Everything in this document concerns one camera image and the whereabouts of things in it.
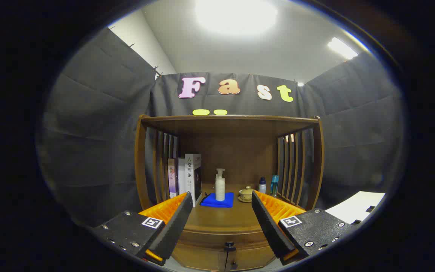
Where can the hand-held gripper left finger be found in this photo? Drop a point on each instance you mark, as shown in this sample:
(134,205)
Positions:
(175,226)

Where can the white filing cabinet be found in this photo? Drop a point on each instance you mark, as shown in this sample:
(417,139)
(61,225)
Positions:
(353,207)

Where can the plain white book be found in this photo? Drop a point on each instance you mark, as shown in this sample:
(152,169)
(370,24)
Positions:
(181,173)

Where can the white bottle with blue cap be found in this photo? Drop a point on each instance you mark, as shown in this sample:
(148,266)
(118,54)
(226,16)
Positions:
(262,187)

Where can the purple book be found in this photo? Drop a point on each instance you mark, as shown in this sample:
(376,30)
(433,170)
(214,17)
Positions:
(172,177)

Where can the wooden drawer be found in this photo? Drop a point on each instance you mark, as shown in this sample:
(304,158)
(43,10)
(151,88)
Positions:
(202,253)

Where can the clear blue bottle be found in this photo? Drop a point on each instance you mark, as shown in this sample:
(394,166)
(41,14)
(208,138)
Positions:
(274,185)

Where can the white pump bottle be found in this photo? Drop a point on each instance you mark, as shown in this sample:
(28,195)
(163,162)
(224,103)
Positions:
(220,187)

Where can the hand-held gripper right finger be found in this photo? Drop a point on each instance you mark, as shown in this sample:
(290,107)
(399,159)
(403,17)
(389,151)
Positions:
(268,226)

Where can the wooden cabinet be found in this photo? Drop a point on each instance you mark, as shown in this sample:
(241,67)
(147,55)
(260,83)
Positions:
(232,151)

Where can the wooden countertop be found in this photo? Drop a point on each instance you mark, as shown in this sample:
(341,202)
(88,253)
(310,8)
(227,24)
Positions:
(221,217)

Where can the round ceiling light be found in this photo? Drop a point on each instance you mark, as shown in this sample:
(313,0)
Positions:
(236,15)

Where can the blue folded cloth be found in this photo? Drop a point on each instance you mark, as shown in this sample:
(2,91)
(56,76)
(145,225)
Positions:
(212,202)

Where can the white book with portrait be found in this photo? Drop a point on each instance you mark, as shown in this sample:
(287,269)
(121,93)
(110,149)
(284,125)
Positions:
(192,173)

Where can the yellow lidded teacup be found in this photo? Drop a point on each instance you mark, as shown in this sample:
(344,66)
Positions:
(246,194)

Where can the rectangular ceiling light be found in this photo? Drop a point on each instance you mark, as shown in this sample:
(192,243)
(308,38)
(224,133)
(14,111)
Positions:
(342,48)

